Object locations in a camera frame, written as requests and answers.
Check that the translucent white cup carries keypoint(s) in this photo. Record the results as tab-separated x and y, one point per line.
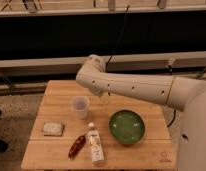
80	105

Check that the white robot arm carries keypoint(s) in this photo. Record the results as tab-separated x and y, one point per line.
184	94

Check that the green ceramic bowl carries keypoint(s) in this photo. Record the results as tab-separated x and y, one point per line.
127	127

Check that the clear bottle white cap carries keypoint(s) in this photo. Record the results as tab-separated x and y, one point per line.
97	154

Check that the wooden folding table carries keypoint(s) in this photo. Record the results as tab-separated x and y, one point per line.
155	151

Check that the dark red oblong object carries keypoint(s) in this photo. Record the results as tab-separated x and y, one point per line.
77	146

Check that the small white square sponge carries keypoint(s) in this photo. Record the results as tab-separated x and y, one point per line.
52	129

